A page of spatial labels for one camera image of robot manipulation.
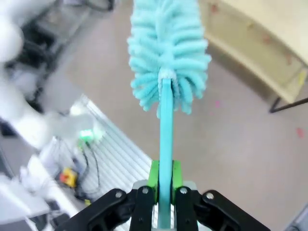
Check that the aluminium profile frame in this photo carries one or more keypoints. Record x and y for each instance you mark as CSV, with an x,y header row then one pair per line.
x,y
115,144

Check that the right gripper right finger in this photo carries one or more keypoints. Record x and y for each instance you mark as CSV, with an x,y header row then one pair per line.
x,y
184,207

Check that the yellow red emergency stop button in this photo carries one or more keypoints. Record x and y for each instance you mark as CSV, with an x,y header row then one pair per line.
x,y
68,176

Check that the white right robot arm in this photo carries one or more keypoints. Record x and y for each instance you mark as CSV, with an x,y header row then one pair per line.
x,y
14,101

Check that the wooden shelf with black frame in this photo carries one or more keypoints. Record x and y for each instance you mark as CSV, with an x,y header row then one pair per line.
x,y
252,36

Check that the turquoise chenille duster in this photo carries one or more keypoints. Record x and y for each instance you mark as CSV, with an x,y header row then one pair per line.
x,y
166,60

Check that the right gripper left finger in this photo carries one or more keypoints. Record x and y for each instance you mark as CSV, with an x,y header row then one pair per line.
x,y
144,207

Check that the flat red paper scrap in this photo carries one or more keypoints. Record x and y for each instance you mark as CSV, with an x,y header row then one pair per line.
x,y
299,132

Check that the yellow paper scrap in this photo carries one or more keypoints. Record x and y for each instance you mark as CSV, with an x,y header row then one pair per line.
x,y
301,78

